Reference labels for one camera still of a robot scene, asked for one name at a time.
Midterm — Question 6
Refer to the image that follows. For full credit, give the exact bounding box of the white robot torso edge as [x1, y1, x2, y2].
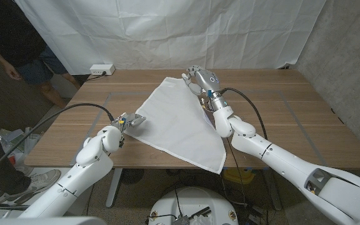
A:
[0, 216, 108, 225]

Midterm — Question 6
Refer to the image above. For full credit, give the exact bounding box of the standing person in black shirt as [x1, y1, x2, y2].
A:
[0, 0, 83, 109]

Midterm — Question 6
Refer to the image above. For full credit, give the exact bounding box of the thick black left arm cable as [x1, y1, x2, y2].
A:
[0, 102, 116, 184]

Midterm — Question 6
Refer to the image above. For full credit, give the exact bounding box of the yellow floor object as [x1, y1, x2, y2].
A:
[223, 168, 256, 184]

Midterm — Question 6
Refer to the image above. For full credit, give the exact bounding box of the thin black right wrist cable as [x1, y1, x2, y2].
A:
[226, 136, 247, 204]

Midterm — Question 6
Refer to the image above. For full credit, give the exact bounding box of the white power strip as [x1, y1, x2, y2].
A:
[89, 64, 116, 76]

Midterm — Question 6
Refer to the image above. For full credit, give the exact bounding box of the clear plastic bag clutter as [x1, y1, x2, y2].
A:
[0, 126, 42, 166]

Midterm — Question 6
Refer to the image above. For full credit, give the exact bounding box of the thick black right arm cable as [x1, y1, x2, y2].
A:
[219, 87, 269, 140]

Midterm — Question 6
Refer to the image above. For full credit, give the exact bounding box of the white wrinkled backdrop sheet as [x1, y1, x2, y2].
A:
[12, 0, 327, 76]

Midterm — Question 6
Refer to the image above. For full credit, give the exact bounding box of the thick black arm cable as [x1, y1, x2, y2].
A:
[219, 87, 269, 140]
[0, 102, 116, 184]

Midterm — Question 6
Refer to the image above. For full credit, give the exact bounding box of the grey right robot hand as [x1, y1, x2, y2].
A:
[181, 65, 228, 111]

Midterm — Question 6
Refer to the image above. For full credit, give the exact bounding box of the white table leg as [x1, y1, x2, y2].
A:
[106, 167, 123, 208]

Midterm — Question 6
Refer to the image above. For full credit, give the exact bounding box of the black power strip cord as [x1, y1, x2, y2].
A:
[85, 71, 106, 81]

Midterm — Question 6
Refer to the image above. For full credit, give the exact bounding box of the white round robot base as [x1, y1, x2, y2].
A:
[148, 186, 239, 225]

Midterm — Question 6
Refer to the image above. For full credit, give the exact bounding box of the grey table leg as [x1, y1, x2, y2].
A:
[262, 170, 283, 211]

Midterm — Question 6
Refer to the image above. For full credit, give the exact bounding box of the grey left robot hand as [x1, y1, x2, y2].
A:
[111, 112, 148, 131]

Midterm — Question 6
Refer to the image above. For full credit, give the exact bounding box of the white cloth napkin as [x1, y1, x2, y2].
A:
[124, 76, 228, 175]

